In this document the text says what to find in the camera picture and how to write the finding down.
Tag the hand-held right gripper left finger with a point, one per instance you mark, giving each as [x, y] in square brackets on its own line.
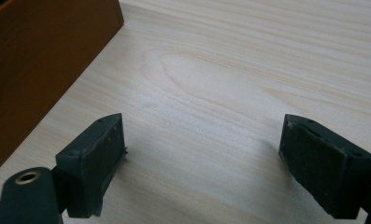
[94, 161]

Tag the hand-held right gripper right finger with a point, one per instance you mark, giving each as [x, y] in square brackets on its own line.
[320, 161]

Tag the brown wooden compartment box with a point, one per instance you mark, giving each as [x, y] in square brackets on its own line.
[33, 62]

